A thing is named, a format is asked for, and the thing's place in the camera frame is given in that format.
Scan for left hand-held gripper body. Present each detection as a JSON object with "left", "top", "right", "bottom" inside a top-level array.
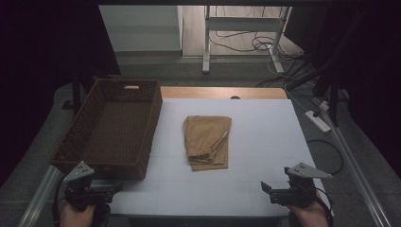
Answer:
[{"left": 61, "top": 161, "right": 115, "bottom": 212}]

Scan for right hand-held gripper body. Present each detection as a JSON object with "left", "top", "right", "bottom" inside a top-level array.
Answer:
[{"left": 276, "top": 162, "right": 333, "bottom": 210}]

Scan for brown wicker basket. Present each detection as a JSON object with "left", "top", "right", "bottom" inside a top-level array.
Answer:
[{"left": 50, "top": 78, "right": 164, "bottom": 182}]

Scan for tan pants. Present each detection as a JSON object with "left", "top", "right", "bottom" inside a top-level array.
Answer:
[{"left": 183, "top": 114, "right": 233, "bottom": 172}]

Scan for person's left hand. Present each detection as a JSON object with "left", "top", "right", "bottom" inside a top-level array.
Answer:
[{"left": 59, "top": 202, "right": 97, "bottom": 227}]

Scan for person's right hand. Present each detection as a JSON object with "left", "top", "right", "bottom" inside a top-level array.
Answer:
[{"left": 286, "top": 191, "right": 331, "bottom": 227}]

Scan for white table mat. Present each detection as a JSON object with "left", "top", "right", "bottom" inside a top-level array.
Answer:
[{"left": 108, "top": 97, "right": 336, "bottom": 218}]

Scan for white power strip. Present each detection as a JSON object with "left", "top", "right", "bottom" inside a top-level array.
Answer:
[{"left": 304, "top": 110, "right": 332, "bottom": 133}]

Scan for black metal stand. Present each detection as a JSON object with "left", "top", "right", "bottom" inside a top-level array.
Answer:
[
  {"left": 285, "top": 9, "right": 364, "bottom": 128},
  {"left": 61, "top": 73, "right": 96, "bottom": 112}
]

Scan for dark curtain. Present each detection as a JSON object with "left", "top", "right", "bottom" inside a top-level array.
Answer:
[
  {"left": 0, "top": 0, "right": 121, "bottom": 187},
  {"left": 315, "top": 0, "right": 401, "bottom": 178}
]

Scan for white cabinet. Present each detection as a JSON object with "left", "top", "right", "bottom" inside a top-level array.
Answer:
[{"left": 98, "top": 5, "right": 184, "bottom": 53}]

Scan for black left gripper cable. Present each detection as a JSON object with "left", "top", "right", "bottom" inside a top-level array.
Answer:
[{"left": 51, "top": 182, "right": 68, "bottom": 227}]

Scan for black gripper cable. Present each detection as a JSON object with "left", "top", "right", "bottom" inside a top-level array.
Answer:
[
  {"left": 314, "top": 186, "right": 336, "bottom": 227},
  {"left": 51, "top": 182, "right": 68, "bottom": 227}
]

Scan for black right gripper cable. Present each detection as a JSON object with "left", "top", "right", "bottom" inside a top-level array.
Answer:
[{"left": 314, "top": 186, "right": 336, "bottom": 227}]

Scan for aluminium rail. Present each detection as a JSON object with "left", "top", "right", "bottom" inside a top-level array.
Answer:
[
  {"left": 17, "top": 165, "right": 63, "bottom": 227},
  {"left": 315, "top": 97, "right": 392, "bottom": 227}
]

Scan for black floor cable loop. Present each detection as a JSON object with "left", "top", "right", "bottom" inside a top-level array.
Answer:
[{"left": 305, "top": 139, "right": 345, "bottom": 177}]

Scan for tangle of black cables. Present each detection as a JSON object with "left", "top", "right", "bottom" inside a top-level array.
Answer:
[{"left": 209, "top": 29, "right": 305, "bottom": 62}]

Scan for white desk frame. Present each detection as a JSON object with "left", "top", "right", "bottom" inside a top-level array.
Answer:
[{"left": 201, "top": 5, "right": 293, "bottom": 76}]

